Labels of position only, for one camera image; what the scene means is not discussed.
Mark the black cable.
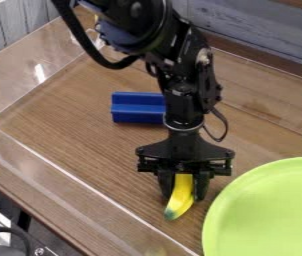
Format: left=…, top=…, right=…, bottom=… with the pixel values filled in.
left=0, top=225, right=32, bottom=256

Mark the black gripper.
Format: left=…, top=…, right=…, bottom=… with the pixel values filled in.
left=136, top=131, right=235, bottom=201

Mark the blue plastic block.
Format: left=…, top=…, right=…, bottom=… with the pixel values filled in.
left=110, top=92, right=165, bottom=124

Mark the clear acrylic corner bracket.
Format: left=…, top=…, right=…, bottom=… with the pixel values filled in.
left=65, top=13, right=105, bottom=51

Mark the yellow toy banana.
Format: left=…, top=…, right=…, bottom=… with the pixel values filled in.
left=164, top=174, right=193, bottom=221

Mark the green plate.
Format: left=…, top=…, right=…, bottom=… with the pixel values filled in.
left=201, top=157, right=302, bottom=256

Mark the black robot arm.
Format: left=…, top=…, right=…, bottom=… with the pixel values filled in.
left=50, top=0, right=235, bottom=201

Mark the clear acrylic barrier wall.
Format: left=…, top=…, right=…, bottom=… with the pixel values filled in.
left=0, top=20, right=200, bottom=256

